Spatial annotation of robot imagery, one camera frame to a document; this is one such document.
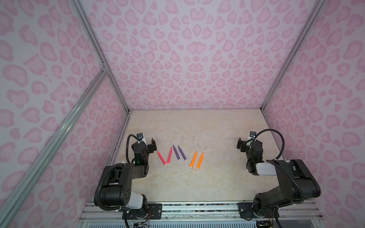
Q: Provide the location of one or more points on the purple marker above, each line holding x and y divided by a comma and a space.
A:
182, 153
176, 153

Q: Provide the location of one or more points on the pink marker left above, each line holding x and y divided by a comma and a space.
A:
161, 157

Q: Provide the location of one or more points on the orange marker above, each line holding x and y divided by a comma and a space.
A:
193, 160
200, 161

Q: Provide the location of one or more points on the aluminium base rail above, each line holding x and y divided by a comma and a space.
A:
205, 214

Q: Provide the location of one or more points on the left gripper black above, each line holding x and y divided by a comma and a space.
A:
151, 148

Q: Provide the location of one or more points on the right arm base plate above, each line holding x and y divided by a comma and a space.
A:
250, 211

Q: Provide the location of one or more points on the pink marker right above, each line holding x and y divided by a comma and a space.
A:
169, 156

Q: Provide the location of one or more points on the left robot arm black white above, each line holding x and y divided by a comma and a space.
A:
114, 190

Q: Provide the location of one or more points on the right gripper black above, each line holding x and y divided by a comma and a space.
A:
243, 148

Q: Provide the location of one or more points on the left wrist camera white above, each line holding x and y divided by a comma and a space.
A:
141, 138

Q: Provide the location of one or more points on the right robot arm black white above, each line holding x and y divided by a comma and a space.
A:
295, 182

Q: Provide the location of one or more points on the pink marker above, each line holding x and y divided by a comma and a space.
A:
161, 157
169, 156

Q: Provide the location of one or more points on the diagonal aluminium frame bar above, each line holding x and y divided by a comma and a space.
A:
15, 201

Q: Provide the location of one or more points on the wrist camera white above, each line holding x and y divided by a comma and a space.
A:
141, 138
252, 135

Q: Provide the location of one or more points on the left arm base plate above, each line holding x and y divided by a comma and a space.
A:
148, 211

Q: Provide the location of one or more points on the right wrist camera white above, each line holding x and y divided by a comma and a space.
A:
252, 135

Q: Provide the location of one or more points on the purple marker right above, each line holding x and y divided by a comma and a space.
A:
182, 153

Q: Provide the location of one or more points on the purple marker left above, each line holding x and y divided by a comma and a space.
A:
176, 153

